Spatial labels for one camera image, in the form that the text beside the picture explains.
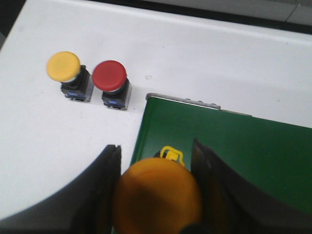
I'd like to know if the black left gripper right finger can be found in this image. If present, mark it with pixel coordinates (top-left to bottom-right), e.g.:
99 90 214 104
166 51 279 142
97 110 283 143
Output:
191 139 312 234

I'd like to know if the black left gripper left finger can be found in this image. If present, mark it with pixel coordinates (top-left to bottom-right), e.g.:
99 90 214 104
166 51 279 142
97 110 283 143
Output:
0 145 121 234

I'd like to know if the yellow mushroom button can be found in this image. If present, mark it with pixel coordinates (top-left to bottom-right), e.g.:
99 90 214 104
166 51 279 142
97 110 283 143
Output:
46 51 94 102
112 146 203 234

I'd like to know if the green conveyor belt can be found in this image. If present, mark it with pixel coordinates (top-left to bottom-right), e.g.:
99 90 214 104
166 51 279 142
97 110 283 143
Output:
111 97 312 234

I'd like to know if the aluminium conveyor frame rail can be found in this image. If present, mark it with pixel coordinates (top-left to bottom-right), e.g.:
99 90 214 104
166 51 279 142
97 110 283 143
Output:
145 93 221 110

